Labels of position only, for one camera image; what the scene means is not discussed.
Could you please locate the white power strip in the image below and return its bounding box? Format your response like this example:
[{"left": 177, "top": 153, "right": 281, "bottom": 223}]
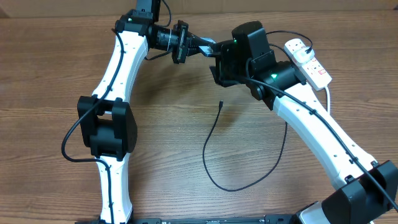
[{"left": 284, "top": 39, "right": 332, "bottom": 91}]

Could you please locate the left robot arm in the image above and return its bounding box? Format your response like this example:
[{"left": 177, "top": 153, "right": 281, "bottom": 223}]
[{"left": 77, "top": 1, "right": 215, "bottom": 223}]

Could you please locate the Samsung Galaxy smartphone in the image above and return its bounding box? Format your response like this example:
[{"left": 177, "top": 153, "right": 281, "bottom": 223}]
[{"left": 198, "top": 37, "right": 220, "bottom": 57}]

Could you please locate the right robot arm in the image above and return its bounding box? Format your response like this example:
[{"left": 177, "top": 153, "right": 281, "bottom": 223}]
[{"left": 201, "top": 21, "right": 397, "bottom": 223}]

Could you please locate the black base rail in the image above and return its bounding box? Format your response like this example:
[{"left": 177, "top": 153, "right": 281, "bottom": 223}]
[{"left": 74, "top": 213, "right": 299, "bottom": 224}]

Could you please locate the black USB charging cable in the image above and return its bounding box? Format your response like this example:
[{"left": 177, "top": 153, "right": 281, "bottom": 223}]
[{"left": 202, "top": 30, "right": 313, "bottom": 192}]

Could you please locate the white charger plug adapter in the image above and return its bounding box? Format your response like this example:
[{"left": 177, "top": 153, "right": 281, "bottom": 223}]
[{"left": 293, "top": 47, "right": 315, "bottom": 66}]

